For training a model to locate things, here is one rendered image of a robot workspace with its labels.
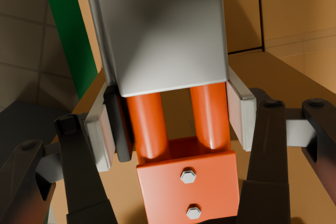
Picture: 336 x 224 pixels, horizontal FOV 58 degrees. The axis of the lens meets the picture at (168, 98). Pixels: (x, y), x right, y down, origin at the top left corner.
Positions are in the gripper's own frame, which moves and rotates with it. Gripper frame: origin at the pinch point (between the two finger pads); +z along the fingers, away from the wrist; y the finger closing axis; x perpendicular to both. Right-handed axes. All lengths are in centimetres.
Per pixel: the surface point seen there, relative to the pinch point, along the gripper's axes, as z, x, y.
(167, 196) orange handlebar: -1.7, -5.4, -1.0
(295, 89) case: 26.4, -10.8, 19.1
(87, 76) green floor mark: 107, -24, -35
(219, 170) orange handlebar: -1.7, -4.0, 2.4
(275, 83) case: 29.8, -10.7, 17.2
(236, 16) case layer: 53, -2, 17
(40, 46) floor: 107, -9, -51
